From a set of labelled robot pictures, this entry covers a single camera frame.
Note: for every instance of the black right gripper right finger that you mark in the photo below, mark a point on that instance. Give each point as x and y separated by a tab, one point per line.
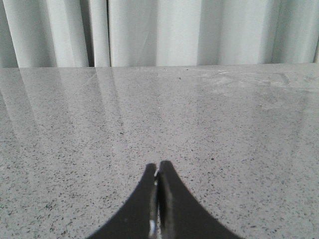
181	216

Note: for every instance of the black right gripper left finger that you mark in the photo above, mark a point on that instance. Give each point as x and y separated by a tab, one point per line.
137	218

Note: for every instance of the pale green curtain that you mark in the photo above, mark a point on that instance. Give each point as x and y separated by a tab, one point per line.
99	33

